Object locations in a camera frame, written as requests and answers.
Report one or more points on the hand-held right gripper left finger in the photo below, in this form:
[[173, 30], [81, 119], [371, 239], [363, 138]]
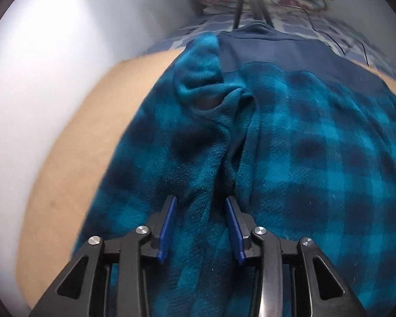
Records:
[[167, 228]]

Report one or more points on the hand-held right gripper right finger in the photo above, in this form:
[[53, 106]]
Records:
[[233, 226]]

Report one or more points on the teal plaid fleece jacket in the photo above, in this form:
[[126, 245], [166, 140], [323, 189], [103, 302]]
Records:
[[300, 138]]

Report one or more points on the tan blanket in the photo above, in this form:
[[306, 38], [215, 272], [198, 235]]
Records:
[[85, 122]]

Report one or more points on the blue patterned bedsheet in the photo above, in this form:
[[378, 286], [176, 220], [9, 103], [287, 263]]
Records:
[[316, 29]]

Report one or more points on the black tripod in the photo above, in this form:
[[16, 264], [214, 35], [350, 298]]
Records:
[[238, 10]]

